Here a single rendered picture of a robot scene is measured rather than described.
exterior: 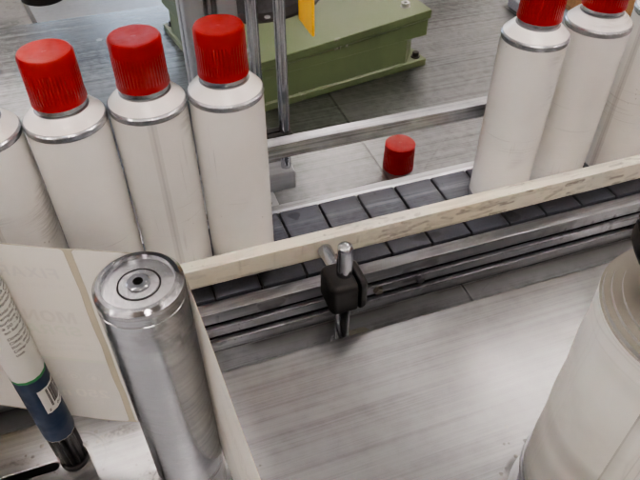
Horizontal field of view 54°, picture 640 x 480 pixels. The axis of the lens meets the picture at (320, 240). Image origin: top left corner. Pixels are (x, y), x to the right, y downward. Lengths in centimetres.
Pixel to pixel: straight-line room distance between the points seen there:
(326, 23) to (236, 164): 43
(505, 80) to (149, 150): 28
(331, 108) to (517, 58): 35
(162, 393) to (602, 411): 19
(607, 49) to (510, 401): 28
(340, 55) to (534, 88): 36
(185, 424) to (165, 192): 18
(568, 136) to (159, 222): 35
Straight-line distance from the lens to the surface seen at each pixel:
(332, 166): 72
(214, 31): 41
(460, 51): 97
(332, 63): 83
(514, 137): 56
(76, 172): 43
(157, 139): 43
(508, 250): 60
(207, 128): 44
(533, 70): 53
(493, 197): 56
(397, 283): 55
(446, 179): 63
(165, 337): 27
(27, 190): 45
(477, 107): 59
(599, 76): 57
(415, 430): 44
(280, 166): 60
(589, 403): 31
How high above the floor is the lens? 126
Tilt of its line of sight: 44 degrees down
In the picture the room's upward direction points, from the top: straight up
